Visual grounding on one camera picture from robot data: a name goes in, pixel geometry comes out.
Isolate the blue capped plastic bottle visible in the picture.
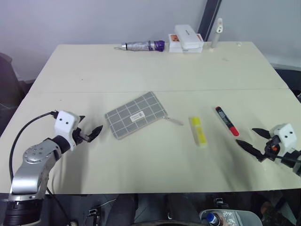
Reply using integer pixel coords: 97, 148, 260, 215
205, 212, 219, 226

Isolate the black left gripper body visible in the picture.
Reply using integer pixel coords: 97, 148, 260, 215
71, 128, 93, 146

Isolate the yellow highlighter pen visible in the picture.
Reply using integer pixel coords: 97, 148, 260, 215
188, 116, 209, 148

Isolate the silver purple folded umbrella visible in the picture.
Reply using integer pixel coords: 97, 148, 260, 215
114, 40, 166, 52

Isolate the dark slanted pole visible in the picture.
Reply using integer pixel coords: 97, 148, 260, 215
197, 0, 223, 42

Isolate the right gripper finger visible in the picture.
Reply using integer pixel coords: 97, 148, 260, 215
235, 139, 266, 163
252, 128, 272, 140

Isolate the black red marker pen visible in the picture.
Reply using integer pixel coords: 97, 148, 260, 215
214, 106, 240, 137

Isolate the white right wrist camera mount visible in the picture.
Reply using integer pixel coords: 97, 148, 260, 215
269, 123, 298, 163

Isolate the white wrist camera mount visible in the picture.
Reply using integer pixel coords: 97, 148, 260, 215
54, 110, 79, 152
269, 123, 298, 163

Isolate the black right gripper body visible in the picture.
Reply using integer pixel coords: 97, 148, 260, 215
262, 136, 282, 159

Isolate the dark furniture edge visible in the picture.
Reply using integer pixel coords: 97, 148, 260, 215
273, 67, 301, 102

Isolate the dark chair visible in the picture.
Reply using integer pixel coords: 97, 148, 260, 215
0, 52, 27, 111

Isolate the plastic water bottle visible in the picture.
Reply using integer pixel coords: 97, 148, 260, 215
199, 209, 263, 226

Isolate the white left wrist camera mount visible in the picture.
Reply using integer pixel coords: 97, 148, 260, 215
54, 110, 79, 152

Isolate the white oblong case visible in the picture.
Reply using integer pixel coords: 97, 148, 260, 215
174, 24, 201, 49

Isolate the white box orange print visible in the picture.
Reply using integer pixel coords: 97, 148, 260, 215
168, 32, 204, 54

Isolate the grey checked zip pouch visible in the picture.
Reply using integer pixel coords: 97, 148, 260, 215
104, 91, 184, 140

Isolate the white camera post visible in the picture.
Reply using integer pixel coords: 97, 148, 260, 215
209, 17, 224, 51

